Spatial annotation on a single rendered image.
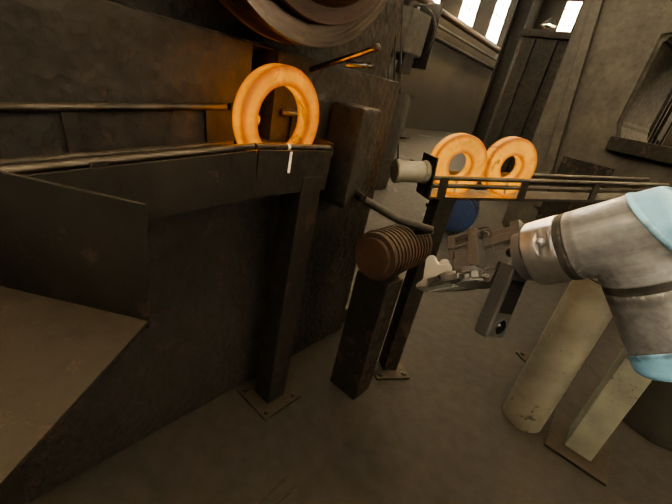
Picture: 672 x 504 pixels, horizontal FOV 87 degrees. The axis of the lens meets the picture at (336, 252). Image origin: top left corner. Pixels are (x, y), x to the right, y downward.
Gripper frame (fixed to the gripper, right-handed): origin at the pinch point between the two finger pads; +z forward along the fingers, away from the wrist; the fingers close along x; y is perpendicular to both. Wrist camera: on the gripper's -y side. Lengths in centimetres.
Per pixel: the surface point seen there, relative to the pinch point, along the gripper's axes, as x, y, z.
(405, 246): -11.2, 14.6, 14.2
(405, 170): -8.0, 32.8, 10.5
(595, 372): -123, -13, 17
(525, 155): -38, 41, -5
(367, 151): 3.0, 34.6, 12.3
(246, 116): 34.4, 25.7, 7.3
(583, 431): -73, -30, 5
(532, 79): -298, 289, 85
